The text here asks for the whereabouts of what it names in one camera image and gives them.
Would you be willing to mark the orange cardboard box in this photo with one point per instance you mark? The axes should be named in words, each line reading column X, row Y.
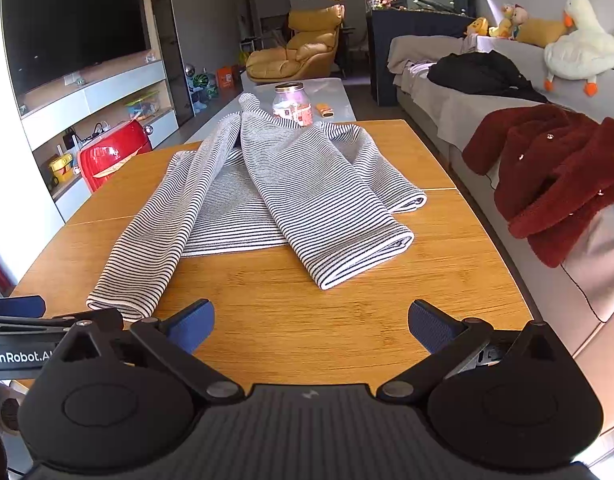
column 228, row 77

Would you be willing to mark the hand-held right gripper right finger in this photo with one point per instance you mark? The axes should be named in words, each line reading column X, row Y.
column 432, row 326

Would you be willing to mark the small yellow duck plush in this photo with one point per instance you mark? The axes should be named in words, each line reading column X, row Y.
column 477, row 26

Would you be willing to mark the plush doll with hat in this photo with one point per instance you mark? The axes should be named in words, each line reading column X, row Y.
column 509, row 20

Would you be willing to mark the chrome ball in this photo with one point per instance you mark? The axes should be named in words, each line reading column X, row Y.
column 190, row 69

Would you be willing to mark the glass candy jar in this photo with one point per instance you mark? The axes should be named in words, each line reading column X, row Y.
column 291, row 107

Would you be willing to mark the black flat screen television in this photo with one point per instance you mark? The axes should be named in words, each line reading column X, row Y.
column 72, row 25

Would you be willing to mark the watermelon pattern ball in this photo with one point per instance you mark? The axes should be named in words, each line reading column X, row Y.
column 201, row 81

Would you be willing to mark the yellow leather armchair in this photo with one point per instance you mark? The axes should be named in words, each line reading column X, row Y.
column 297, row 45

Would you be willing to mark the green lid plastic box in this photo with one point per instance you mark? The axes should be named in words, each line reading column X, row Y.
column 142, row 106

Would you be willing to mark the dark fish tank cabinet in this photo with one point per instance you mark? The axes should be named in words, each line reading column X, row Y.
column 412, row 30

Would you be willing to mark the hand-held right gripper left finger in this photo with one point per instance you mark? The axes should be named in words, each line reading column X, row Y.
column 192, row 326

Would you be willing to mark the white coffee table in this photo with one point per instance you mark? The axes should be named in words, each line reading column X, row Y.
column 339, row 97

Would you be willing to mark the yellow toy truck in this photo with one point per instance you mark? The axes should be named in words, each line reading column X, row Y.
column 62, row 170

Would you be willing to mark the red glossy rounded case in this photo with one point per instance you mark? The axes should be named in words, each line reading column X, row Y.
column 112, row 152

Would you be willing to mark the beige blanket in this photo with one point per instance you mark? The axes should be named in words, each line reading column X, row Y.
column 412, row 50

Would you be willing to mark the black white striped garment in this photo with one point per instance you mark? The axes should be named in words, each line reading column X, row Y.
column 287, row 185

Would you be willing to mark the yellow plush pillow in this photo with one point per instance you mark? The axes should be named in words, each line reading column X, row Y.
column 539, row 30

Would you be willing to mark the white goose plush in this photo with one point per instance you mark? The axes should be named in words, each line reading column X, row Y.
column 582, row 50

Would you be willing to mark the grey sofa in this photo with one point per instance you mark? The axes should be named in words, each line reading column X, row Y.
column 452, row 110

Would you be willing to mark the white wooden television cabinet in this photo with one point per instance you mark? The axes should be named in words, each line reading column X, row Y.
column 117, row 92

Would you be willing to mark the red fluffy coat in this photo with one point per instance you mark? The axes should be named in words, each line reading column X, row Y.
column 552, row 170

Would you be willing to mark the small orange packet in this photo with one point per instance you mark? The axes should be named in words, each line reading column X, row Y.
column 324, row 110

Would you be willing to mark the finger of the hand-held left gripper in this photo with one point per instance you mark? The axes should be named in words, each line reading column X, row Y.
column 17, row 305
column 94, row 316

